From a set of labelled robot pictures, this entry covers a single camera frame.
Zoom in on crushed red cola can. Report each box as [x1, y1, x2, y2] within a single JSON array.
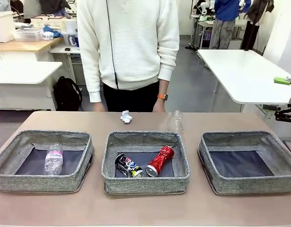
[[145, 145, 175, 178]]

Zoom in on white paper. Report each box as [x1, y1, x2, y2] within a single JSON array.
[[120, 110, 134, 124]]

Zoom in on crushed black Pepsi can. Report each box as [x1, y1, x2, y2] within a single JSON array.
[[114, 153, 145, 178]]

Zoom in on plastic bottle with pink label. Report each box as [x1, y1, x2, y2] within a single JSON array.
[[43, 143, 64, 176]]

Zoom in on person's left forearm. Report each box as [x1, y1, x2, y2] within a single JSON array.
[[157, 47, 180, 101]]

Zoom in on person's right forearm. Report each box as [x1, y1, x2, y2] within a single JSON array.
[[84, 54, 104, 104]]

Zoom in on person's left hand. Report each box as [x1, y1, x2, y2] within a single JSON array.
[[153, 99, 166, 113]]

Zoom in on person's right hand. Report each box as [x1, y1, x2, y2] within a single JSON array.
[[93, 102, 106, 113]]

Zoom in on large white table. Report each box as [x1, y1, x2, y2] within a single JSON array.
[[197, 49, 291, 119]]

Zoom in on person in dark coat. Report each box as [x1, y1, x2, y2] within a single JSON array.
[[240, 0, 276, 51]]

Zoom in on grey fabric basket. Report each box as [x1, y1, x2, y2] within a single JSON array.
[[0, 129, 94, 193], [197, 131, 291, 195], [101, 131, 191, 195]]

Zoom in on person in blue jacket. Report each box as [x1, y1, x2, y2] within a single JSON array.
[[209, 0, 252, 51]]

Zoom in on black trousers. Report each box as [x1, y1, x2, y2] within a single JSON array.
[[103, 79, 162, 113]]

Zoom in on white knit sweater torso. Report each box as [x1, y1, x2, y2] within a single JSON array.
[[77, 0, 180, 104]]

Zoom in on black backpack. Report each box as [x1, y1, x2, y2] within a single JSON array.
[[52, 76, 83, 112]]

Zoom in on translucent box with blue label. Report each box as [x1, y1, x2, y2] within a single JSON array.
[[64, 33, 79, 47]]

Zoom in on white cylindrical container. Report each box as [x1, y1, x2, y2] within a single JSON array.
[[65, 18, 78, 34]]

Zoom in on white background desk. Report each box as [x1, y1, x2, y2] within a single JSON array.
[[49, 44, 86, 86]]

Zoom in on blue cloth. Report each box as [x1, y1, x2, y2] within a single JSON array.
[[43, 25, 64, 39]]

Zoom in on cream slatted crate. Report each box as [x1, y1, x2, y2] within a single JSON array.
[[30, 15, 67, 33]]

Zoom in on person in dark jacket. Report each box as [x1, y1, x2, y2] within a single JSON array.
[[38, 0, 72, 18]]

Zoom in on wooden top table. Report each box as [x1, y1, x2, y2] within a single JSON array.
[[0, 36, 64, 62]]

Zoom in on clear plastic bin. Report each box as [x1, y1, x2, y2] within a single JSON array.
[[14, 27, 43, 43]]

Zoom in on white desk with cabinet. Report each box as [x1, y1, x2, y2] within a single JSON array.
[[0, 61, 64, 111]]

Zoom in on white storage box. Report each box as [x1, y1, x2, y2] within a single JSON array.
[[0, 11, 16, 44]]

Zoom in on thin black cord on sweater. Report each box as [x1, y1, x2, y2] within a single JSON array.
[[105, 0, 119, 89]]

